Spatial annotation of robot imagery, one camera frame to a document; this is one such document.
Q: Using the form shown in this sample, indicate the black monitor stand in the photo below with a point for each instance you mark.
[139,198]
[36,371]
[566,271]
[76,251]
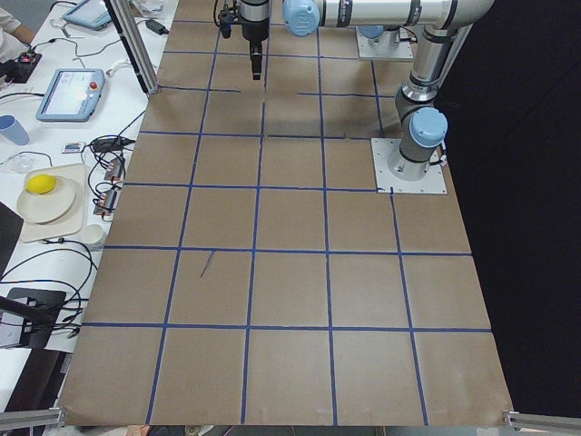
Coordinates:
[28,317]

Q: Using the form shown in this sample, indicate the blue plastic cup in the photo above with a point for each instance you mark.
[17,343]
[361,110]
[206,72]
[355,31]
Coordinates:
[13,131]

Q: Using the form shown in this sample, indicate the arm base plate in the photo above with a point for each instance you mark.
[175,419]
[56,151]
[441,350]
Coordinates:
[394,53]
[395,174]

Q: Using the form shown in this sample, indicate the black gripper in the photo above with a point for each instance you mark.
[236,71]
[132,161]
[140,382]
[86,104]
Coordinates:
[253,28]

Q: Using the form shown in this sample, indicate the white paper cup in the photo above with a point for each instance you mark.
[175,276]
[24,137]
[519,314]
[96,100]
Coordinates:
[93,236]

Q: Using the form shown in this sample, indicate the beige tray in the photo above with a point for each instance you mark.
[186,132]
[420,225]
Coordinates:
[73,220]

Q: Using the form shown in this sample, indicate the cream plate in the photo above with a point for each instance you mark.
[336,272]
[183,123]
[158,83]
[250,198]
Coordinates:
[46,207]

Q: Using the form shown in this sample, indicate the black power adapter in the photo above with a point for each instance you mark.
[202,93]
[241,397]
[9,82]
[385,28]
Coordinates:
[156,27]

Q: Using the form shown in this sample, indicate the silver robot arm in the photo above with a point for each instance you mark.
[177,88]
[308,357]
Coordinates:
[380,34]
[424,32]

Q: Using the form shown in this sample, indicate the aluminium frame post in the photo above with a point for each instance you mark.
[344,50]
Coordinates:
[127,29]

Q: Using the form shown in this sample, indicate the teach pendant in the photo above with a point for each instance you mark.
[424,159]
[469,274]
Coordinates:
[91,14]
[72,95]

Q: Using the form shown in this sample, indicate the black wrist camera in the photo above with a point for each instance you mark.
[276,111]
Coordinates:
[226,19]

